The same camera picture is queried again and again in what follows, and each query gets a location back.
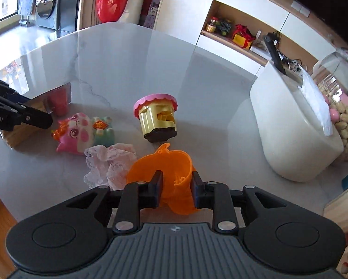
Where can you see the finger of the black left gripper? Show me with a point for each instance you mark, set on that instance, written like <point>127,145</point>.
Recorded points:
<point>11,95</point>
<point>22,116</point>

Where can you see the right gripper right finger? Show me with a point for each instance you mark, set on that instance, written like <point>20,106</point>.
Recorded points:
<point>216,197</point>

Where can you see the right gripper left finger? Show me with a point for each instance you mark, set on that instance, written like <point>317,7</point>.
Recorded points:
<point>135,197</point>

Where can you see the biscuit stick box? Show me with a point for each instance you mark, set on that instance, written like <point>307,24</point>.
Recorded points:
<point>55,102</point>

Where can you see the orange plastic shell half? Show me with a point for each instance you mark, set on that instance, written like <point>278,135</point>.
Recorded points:
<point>177,168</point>

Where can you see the pink pig toy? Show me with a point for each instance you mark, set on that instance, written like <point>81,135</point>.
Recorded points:
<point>80,132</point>

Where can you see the pink yellow cupcake toy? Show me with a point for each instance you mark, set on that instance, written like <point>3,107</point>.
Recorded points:
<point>156,113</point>

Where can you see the white oval tissue box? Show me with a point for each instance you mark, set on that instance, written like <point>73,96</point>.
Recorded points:
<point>294,142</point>

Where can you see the washing machine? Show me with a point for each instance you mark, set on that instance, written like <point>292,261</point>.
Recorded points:
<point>57,14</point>

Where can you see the red yellow gift box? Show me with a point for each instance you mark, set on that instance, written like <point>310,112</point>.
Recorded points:
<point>242,37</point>

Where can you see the green toy truck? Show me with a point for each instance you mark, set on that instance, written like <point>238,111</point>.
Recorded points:
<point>224,26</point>

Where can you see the glass jar with nuts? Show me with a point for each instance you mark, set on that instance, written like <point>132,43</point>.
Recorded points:
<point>331,77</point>

